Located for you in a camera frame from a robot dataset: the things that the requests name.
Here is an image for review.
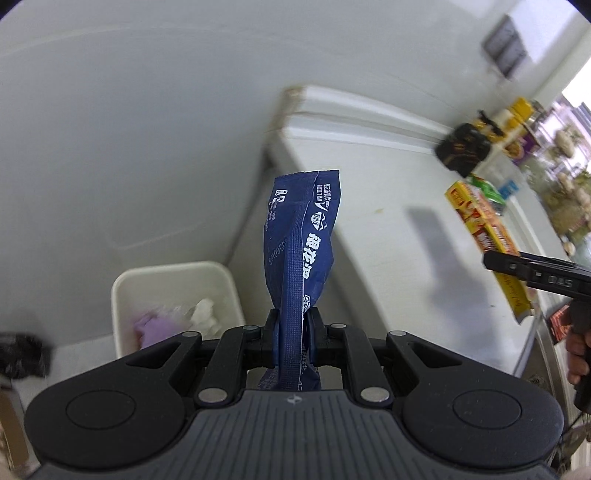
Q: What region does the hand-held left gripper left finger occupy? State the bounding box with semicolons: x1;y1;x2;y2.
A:
108;308;281;406

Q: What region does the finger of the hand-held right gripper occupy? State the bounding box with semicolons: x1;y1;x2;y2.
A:
519;250;575;268
483;250;539;283

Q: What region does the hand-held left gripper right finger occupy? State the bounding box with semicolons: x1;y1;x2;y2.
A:
304;306;478;406

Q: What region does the white tissue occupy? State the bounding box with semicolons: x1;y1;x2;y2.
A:
185;298;223;335

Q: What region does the long blue packet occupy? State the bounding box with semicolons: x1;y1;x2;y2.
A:
257;170;341;393

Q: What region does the white plastic waste bin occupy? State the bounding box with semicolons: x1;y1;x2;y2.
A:
112;261;245;361

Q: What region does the purple rubber glove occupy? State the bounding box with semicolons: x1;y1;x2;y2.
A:
134;311;178;349

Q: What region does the person's right hand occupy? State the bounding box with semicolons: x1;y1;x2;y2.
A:
566;330;591;411

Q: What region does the orange packet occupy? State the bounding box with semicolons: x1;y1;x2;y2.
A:
549;302;573;344

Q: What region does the yellow cling wrap box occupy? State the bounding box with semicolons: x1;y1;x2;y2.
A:
445;181;539;324

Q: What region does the cup of sprouting garlic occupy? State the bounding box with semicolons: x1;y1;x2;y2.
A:
540;171;591;234

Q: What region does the green snack packet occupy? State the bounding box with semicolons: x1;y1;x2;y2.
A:
468;174;506;206

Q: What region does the purple instant noodle cup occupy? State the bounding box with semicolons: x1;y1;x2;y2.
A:
505;131;543;167

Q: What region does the black bottle gold collar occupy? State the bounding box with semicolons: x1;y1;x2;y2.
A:
435;124;481;178
462;111;504;160

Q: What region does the cream bottle yellow cap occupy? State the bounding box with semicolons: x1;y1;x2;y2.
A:
496;97;532;134

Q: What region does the black plastic bag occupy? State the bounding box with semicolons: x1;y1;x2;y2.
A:
0;333;51;380

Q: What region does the cardboard box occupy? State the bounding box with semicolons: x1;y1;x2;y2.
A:
0;387;31;474

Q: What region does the grey wall socket panel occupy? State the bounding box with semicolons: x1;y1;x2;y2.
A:
482;14;527;77

